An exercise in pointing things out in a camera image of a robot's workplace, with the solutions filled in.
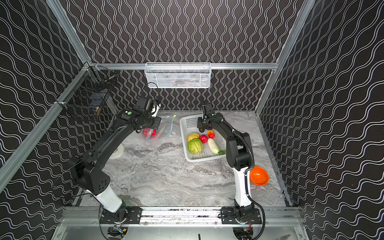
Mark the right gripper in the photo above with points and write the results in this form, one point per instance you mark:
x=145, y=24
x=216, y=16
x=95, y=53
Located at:
x=202, y=124

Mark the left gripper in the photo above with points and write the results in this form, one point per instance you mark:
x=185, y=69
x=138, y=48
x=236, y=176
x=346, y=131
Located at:
x=154, y=122

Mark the red apple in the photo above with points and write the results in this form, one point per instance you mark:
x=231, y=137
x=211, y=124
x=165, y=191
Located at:
x=147, y=132

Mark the clear zip top bag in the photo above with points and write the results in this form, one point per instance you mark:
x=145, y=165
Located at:
x=165, y=129

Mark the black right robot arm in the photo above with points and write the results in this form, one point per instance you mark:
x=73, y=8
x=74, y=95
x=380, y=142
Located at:
x=240, y=157

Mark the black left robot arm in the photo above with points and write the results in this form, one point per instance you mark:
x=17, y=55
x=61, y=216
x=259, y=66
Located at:
x=87, y=170

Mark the small red pepper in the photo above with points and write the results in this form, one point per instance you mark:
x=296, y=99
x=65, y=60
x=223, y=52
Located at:
x=211, y=135

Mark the white plastic basket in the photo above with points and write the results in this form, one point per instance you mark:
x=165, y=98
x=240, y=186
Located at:
x=189, y=125

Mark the red tomato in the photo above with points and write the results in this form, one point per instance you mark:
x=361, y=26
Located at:
x=204, y=138

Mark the white daikon radish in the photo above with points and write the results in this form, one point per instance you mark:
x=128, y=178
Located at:
x=213, y=146

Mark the green cabbage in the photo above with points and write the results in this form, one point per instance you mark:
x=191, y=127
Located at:
x=195, y=146

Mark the white tape roll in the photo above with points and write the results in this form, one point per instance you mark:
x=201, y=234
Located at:
x=118, y=152

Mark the orange plastic bowl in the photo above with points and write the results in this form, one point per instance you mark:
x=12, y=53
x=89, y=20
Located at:
x=259, y=176

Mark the clear wall basket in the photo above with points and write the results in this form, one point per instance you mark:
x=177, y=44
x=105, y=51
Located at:
x=178, y=75

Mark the black wire wall basket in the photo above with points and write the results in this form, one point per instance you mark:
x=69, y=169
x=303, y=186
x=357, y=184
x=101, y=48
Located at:
x=86, y=102

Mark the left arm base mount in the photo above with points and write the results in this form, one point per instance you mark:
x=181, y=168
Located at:
x=130, y=215

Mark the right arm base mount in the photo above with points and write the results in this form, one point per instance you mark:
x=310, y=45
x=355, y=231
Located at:
x=240, y=215

